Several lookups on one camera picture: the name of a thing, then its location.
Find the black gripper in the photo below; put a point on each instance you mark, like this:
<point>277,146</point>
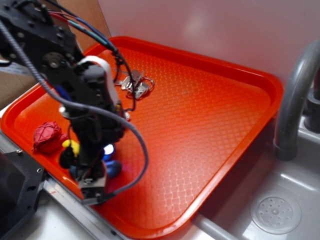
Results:
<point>94,192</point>

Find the dark plastic pickle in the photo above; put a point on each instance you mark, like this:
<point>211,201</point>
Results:
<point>113,168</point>

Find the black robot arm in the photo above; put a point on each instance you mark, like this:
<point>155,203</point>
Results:
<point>84,87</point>

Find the yellow rubber duck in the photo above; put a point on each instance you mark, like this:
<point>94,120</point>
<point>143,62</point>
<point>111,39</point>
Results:
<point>69,143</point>

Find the crumpled red paper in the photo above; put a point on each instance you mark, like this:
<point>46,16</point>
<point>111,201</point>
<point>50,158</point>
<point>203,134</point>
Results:
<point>48,137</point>

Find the bunch of metal keys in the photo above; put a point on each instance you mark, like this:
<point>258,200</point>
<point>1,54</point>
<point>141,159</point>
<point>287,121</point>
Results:
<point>135,83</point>

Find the brown cardboard box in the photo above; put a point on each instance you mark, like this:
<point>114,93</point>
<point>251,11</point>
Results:
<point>12,86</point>

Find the grey toy sink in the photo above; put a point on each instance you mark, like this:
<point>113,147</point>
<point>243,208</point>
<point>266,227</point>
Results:
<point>263,198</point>

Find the grey toy faucet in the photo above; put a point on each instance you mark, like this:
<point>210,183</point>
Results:
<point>302,93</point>

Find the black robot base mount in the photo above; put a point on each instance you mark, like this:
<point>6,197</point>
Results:
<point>21,178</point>

